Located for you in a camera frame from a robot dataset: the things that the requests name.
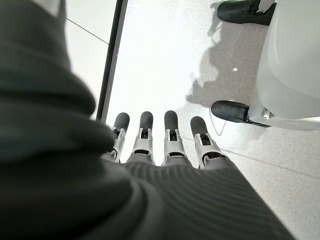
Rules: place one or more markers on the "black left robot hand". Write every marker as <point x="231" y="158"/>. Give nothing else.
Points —
<point x="50" y="175"/>

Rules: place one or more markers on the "black vertical trim strip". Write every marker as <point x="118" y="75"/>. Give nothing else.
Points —
<point x="112" y="57"/>

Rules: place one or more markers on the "black left robot foot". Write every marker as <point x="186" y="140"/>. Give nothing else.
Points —
<point x="227" y="110"/>

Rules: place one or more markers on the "black robot foot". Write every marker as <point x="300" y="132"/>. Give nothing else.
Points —
<point x="227" y="110"/>
<point x="237" y="12"/>

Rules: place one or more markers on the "black right robot foot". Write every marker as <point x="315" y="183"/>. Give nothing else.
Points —
<point x="237" y="12"/>

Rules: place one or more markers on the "white left robot leg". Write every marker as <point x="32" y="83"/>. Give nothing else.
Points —
<point x="290" y="62"/>

